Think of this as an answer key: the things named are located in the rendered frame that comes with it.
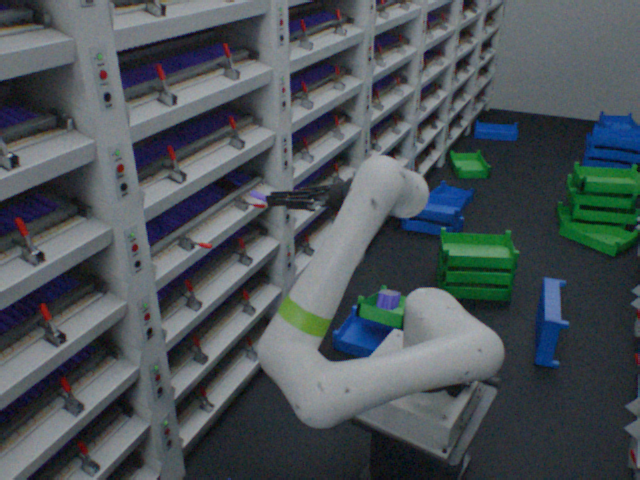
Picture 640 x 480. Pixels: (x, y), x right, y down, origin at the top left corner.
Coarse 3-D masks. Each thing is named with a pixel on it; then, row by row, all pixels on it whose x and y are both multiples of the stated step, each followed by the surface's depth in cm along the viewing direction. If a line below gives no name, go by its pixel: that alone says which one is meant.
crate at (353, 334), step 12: (348, 324) 237; (360, 324) 240; (372, 324) 239; (336, 336) 223; (348, 336) 233; (360, 336) 233; (372, 336) 233; (384, 336) 233; (336, 348) 226; (348, 348) 223; (360, 348) 221; (372, 348) 227
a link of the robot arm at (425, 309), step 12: (408, 300) 148; (420, 300) 146; (432, 300) 146; (444, 300) 146; (456, 300) 148; (408, 312) 147; (420, 312) 144; (432, 312) 142; (444, 312) 141; (456, 312) 141; (408, 324) 148; (420, 324) 144; (432, 324) 141; (408, 336) 150; (420, 336) 145; (432, 336) 140
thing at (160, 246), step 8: (248, 184) 184; (256, 184) 187; (240, 192) 179; (224, 200) 174; (232, 200) 176; (208, 208) 168; (216, 208) 170; (200, 216) 165; (208, 216) 167; (184, 224) 160; (192, 224) 161; (200, 224) 164; (208, 224) 165; (176, 232) 156; (184, 232) 158; (192, 232) 160; (160, 240) 152; (168, 240) 153; (176, 240) 156; (152, 248) 149; (160, 248) 150; (168, 248) 152; (152, 256) 149
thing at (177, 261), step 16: (256, 176) 190; (272, 176) 189; (256, 208) 181; (224, 224) 169; (240, 224) 176; (208, 240) 161; (160, 256) 151; (176, 256) 153; (192, 256) 156; (160, 272) 146; (176, 272) 152; (160, 288) 148
